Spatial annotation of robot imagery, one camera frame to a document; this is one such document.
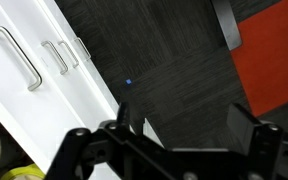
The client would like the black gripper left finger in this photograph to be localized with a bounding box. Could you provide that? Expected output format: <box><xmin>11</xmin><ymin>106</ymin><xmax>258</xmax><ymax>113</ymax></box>
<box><xmin>117</xmin><ymin>102</ymin><xmax>130</xmax><ymax>128</ymax></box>

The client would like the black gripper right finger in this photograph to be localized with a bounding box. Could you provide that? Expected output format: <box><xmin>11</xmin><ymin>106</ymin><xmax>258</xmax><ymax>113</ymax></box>
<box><xmin>227</xmin><ymin>103</ymin><xmax>262</xmax><ymax>155</ymax></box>

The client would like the white top cabinet drawer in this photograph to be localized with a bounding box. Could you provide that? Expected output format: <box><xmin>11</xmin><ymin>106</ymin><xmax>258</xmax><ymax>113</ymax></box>
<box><xmin>0</xmin><ymin>0</ymin><xmax>118</xmax><ymax>171</ymax></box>

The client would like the orange floor mat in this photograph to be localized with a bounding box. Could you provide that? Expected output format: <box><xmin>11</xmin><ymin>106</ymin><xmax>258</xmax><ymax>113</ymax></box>
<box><xmin>231</xmin><ymin>0</ymin><xmax>288</xmax><ymax>116</ymax></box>

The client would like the yellow tape roll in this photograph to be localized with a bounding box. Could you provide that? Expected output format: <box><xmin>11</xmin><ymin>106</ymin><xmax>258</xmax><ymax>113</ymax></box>
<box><xmin>0</xmin><ymin>164</ymin><xmax>45</xmax><ymax>180</ymax></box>

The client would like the silver top drawer handle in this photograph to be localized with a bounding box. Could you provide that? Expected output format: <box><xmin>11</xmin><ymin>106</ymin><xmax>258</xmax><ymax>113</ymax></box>
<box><xmin>0</xmin><ymin>25</ymin><xmax>43</xmax><ymax>92</ymax></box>

